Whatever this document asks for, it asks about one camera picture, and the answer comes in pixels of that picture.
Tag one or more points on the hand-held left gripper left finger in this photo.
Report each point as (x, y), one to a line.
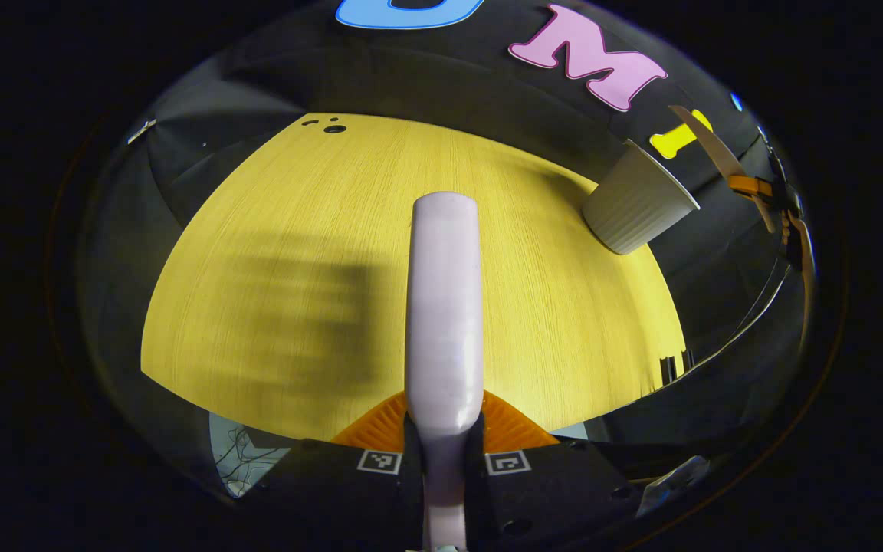
(349, 491)

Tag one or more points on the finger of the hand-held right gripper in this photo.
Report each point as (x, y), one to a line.
(748, 185)
(800, 245)

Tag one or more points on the wooden desktop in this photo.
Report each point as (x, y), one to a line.
(296, 215)

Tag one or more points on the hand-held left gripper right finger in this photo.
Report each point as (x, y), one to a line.
(549, 491)

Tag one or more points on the lilac plastic dustpan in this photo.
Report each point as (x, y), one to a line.
(706, 142)

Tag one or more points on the black table clamp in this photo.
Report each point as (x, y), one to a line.
(675, 368)

